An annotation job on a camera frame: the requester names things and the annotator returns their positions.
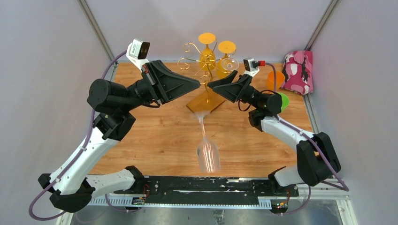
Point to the orange wine glass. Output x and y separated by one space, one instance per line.
274 83

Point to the pink camouflage cloth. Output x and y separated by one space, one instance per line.
297 69

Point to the aluminium frame rail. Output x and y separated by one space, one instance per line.
327 190

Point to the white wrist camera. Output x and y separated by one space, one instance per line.
251 66
137 52

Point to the gold wire glass rack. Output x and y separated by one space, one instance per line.
207 100

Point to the clear wine glass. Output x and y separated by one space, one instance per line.
229 64
207 150

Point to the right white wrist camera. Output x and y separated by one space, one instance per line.
251 66

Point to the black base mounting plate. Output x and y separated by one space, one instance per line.
209 190

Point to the yellow wine glass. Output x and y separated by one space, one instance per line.
228 48
207 57

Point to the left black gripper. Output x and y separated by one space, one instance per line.
164 84

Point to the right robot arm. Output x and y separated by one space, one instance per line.
315 153

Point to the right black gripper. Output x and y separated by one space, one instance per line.
225 87

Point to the green wine glass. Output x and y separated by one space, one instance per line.
285 101

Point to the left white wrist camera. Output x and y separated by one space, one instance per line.
137 52

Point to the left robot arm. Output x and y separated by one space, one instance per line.
70 186

